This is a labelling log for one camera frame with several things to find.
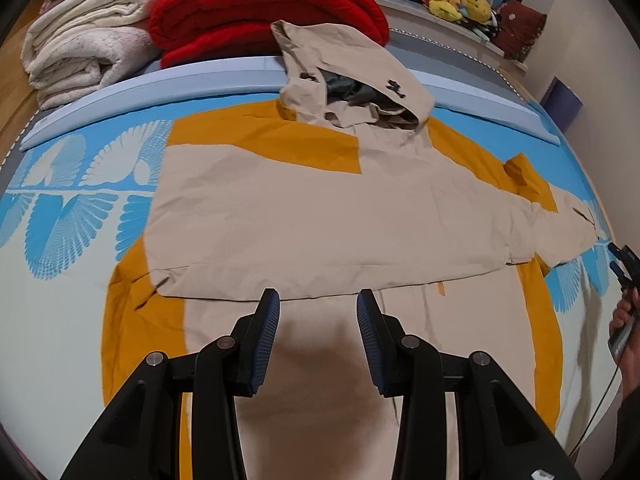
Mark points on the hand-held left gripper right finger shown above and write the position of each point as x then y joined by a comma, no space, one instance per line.
370,345

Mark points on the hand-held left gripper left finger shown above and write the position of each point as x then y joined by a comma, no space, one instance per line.
268,340

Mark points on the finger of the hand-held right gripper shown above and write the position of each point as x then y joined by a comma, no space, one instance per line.
617,251
622,274

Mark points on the beige and orange hooded jacket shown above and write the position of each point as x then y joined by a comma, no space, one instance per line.
310,210

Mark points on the person's right forearm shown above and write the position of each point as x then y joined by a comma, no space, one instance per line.
622,420

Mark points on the person's right hand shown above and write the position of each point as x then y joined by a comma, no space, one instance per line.
622,317

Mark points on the purple box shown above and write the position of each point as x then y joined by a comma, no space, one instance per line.
562,105

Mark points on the blue white patterned bed sheet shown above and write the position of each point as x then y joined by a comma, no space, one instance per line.
60,270

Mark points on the dark red cushion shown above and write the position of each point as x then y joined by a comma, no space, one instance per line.
522,27

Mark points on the light blue foam bed bumper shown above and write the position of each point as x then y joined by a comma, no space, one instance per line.
150,85

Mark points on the white headboard ledge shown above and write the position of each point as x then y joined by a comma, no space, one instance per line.
440,27

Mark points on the red folded blanket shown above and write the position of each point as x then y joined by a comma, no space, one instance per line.
260,5

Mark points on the cream folded fleece blanket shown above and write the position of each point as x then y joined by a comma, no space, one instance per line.
90,45

